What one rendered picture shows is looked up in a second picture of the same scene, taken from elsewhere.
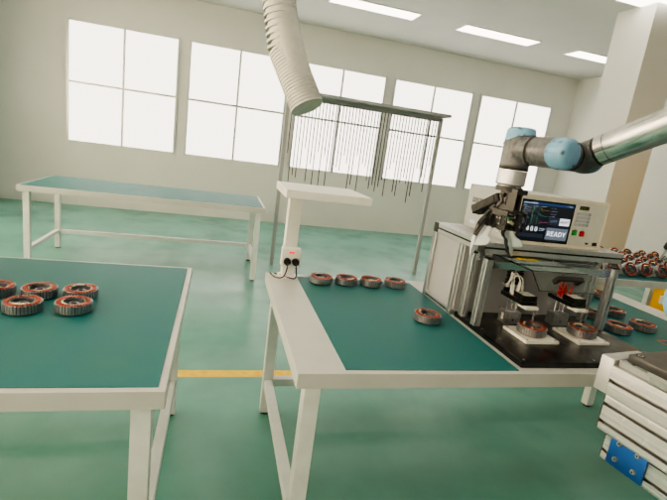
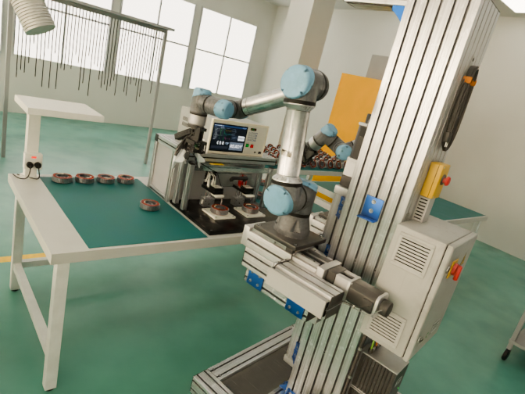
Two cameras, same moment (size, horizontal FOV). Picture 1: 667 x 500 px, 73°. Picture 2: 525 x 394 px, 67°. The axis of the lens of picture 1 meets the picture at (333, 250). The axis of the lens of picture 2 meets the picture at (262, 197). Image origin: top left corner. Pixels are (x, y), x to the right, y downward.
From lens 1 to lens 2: 0.49 m
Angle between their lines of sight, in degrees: 27
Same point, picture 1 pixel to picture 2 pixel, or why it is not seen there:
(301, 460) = (56, 314)
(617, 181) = not seen: hidden behind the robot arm
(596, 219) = (260, 137)
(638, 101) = (308, 37)
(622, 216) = not seen: hidden behind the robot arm
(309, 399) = (61, 271)
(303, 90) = (36, 16)
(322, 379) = (70, 256)
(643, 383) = (261, 238)
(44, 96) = not seen: outside the picture
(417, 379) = (141, 249)
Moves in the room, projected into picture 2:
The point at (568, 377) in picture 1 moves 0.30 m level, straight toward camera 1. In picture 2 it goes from (237, 238) to (226, 260)
